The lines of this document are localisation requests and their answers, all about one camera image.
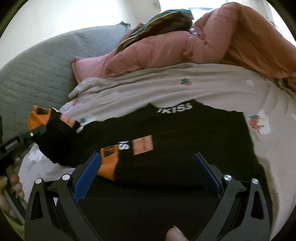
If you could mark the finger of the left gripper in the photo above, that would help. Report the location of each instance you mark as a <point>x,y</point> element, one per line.
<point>31,136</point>

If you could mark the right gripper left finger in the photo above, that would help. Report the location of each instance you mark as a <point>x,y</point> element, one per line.
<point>53,212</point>

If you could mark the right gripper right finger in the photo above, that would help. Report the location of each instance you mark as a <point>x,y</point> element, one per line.
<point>241,212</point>

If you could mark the black sweater with orange cuffs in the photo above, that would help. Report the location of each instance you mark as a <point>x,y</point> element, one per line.
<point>147,182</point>

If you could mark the person's left hand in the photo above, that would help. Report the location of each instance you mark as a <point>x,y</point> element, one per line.
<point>16,189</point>

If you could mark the person's right hand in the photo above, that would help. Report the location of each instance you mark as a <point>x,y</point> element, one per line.
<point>174,234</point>

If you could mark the pink ruffled pillow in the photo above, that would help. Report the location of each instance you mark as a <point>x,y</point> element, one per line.
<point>88,67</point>

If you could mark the pink strawberry print bedsheet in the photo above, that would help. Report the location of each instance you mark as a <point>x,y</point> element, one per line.
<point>220,86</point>

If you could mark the dark multicolour striped cloth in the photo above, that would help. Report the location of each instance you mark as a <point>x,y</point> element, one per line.
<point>168,21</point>

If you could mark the pink puffy duvet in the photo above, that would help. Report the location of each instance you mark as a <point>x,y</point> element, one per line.
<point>232,34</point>

